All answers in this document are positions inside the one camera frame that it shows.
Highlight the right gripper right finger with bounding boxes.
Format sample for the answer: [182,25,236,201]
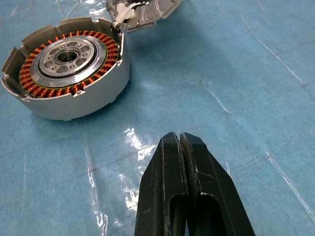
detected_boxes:
[180,132,256,236]

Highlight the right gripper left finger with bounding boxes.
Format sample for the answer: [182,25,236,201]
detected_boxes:
[134,132,191,236]

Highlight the motor housing with copper windings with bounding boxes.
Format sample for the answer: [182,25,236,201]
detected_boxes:
[1,16,131,121]

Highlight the round silver motor end cover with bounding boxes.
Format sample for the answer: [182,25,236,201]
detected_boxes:
[105,0,183,32]

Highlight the blue plastic table cover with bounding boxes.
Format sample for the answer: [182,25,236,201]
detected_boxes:
[0,0,315,236]

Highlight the translucent white plastic wire connector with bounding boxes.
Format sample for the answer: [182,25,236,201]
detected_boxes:
[112,2,136,28]

